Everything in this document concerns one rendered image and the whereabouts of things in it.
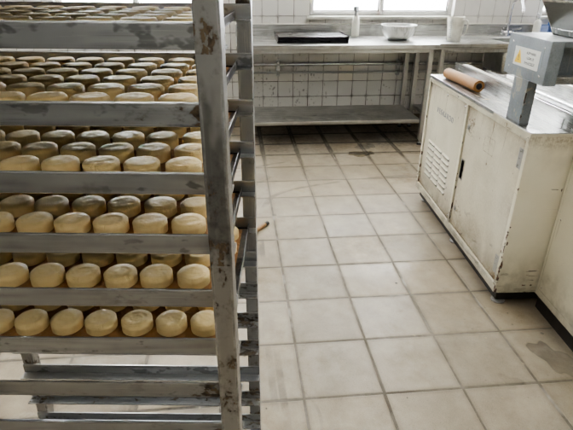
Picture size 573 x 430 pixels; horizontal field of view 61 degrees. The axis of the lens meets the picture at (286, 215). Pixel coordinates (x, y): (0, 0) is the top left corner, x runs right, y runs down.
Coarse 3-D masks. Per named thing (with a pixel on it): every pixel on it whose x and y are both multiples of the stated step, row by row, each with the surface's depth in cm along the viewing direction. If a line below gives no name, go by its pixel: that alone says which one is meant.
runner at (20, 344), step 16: (0, 336) 74; (16, 336) 74; (32, 336) 74; (48, 336) 74; (64, 336) 74; (48, 352) 75; (64, 352) 75; (80, 352) 75; (96, 352) 75; (112, 352) 75; (128, 352) 75; (144, 352) 75; (160, 352) 75; (176, 352) 75; (192, 352) 75; (208, 352) 75
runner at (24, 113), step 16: (0, 112) 59; (16, 112) 59; (32, 112) 59; (48, 112) 59; (64, 112) 59; (80, 112) 59; (96, 112) 59; (112, 112) 59; (128, 112) 59; (144, 112) 59; (160, 112) 59; (176, 112) 59; (192, 112) 59
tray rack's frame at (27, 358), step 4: (24, 356) 131; (28, 356) 131; (32, 356) 131; (36, 356) 133; (24, 360) 131; (28, 360) 131; (32, 360) 131; (36, 360) 133; (28, 380) 134; (32, 380) 134; (36, 380) 134; (40, 380) 135; (44, 380) 138; (36, 404) 138; (40, 404) 138; (44, 404) 138; (48, 404) 140; (52, 404) 142; (40, 408) 139; (44, 408) 139; (48, 408) 140; (52, 408) 142
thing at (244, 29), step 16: (240, 0) 92; (240, 32) 94; (240, 48) 96; (240, 80) 98; (240, 96) 100; (240, 128) 103; (256, 208) 113; (256, 224) 113; (256, 240) 115; (256, 272) 118; (256, 304) 123; (256, 336) 127; (256, 384) 135
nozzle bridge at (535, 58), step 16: (512, 32) 203; (528, 32) 202; (544, 32) 202; (512, 48) 203; (528, 48) 191; (544, 48) 180; (560, 48) 176; (512, 64) 203; (528, 64) 191; (544, 64) 180; (560, 64) 187; (528, 80) 192; (544, 80) 181; (560, 80) 185; (512, 96) 203; (528, 96) 194; (512, 112) 204; (528, 112) 197
